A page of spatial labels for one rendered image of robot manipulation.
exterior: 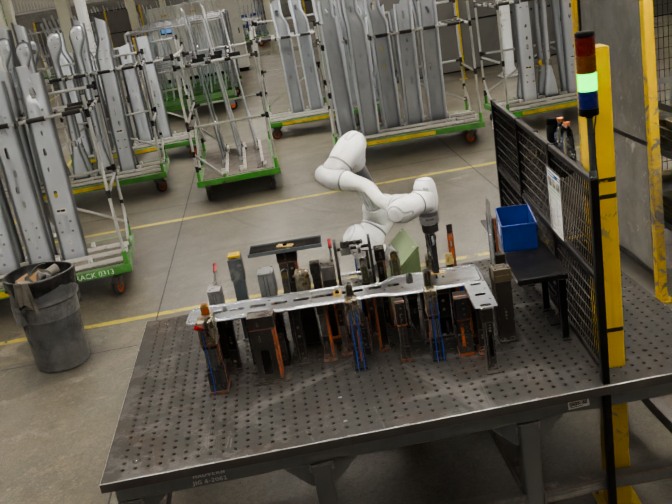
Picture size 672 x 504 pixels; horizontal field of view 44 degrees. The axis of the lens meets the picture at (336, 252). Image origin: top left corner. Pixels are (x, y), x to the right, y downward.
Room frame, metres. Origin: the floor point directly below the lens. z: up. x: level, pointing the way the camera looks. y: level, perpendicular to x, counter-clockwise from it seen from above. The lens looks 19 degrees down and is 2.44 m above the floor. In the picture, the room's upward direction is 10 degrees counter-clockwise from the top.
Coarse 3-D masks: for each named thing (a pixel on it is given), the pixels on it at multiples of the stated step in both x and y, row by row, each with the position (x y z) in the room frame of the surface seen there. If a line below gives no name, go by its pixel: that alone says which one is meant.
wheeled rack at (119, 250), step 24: (96, 96) 7.84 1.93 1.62; (24, 120) 7.15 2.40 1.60; (96, 144) 6.94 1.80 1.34; (120, 192) 7.84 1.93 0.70; (120, 240) 6.93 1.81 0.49; (24, 264) 7.35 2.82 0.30; (96, 264) 6.98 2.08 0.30; (120, 264) 6.94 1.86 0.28; (0, 288) 6.82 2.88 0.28; (120, 288) 6.94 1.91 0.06
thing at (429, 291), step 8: (424, 288) 3.39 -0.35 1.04; (432, 288) 3.37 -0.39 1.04; (424, 296) 3.39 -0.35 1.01; (432, 296) 3.35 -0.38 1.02; (432, 304) 3.35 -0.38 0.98; (432, 312) 3.35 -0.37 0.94; (432, 320) 3.35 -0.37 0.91; (432, 328) 3.37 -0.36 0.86; (440, 328) 3.34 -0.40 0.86; (432, 336) 3.36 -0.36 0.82; (440, 336) 3.36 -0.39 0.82; (432, 344) 3.36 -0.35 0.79; (440, 344) 3.36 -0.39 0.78; (432, 352) 3.36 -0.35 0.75; (440, 352) 3.34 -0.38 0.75; (432, 360) 3.37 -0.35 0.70; (440, 360) 3.35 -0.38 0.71
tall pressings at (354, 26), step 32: (320, 0) 10.86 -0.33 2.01; (352, 0) 10.62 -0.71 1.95; (352, 32) 10.61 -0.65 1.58; (384, 32) 10.84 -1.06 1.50; (352, 64) 10.53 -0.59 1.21; (384, 64) 11.07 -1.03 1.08; (416, 64) 10.76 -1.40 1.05; (384, 96) 10.79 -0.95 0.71; (416, 96) 10.79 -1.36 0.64; (352, 128) 10.55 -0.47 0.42
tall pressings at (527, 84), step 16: (544, 0) 11.11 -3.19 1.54; (560, 0) 11.15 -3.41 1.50; (512, 16) 11.35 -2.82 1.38; (528, 16) 11.04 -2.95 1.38; (544, 16) 11.09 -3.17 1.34; (560, 16) 11.14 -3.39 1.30; (528, 32) 11.01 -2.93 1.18; (544, 32) 11.09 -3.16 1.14; (560, 32) 11.29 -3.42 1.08; (544, 48) 11.10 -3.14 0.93; (560, 48) 11.28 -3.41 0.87; (528, 64) 10.98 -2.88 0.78; (544, 64) 11.32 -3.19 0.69; (560, 64) 11.30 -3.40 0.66; (528, 80) 10.97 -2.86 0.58; (544, 80) 11.07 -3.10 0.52; (560, 80) 11.31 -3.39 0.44; (528, 96) 10.95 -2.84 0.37
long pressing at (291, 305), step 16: (416, 272) 3.70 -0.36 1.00; (448, 272) 3.64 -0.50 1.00; (464, 272) 3.61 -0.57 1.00; (480, 272) 3.59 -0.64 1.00; (320, 288) 3.70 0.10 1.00; (336, 288) 3.68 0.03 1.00; (368, 288) 3.61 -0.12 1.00; (384, 288) 3.58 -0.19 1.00; (400, 288) 3.54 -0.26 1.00; (416, 288) 3.51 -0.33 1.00; (448, 288) 3.48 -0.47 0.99; (224, 304) 3.71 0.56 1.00; (240, 304) 3.68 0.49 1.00; (256, 304) 3.65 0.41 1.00; (288, 304) 3.58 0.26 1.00; (304, 304) 3.55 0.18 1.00; (320, 304) 3.53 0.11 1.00; (192, 320) 3.58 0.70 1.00; (224, 320) 3.54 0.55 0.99
